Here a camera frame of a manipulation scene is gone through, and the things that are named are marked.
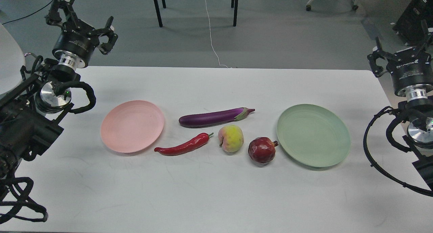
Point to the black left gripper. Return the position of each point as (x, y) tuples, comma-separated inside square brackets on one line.
[(76, 39)]

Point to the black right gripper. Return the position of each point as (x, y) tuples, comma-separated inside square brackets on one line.
[(410, 71)]

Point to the purple eggplant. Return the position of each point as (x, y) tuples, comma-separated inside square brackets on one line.
[(214, 118)]

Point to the red chili pepper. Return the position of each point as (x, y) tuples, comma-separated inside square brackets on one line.
[(191, 145)]

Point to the red pomegranate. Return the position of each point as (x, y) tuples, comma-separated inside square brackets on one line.
[(262, 150)]

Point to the yellow pink peach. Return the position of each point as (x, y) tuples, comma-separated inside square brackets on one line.
[(231, 138)]

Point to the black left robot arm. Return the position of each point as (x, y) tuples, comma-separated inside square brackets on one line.
[(32, 110)]

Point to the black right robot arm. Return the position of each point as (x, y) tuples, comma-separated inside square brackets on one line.
[(411, 128)]

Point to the black equipment case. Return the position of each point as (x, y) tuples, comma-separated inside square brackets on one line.
[(408, 27)]

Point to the white round side table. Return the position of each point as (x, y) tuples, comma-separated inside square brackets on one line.
[(11, 61)]

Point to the black table leg left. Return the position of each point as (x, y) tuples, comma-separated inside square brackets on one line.
[(158, 13)]

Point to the black table leg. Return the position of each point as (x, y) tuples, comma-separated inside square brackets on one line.
[(158, 13), (234, 6)]

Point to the pink plate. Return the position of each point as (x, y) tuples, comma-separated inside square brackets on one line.
[(132, 126)]

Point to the green plate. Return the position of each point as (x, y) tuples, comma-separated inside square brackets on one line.
[(313, 136)]

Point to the black table leg right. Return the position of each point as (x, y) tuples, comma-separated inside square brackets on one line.
[(234, 6)]

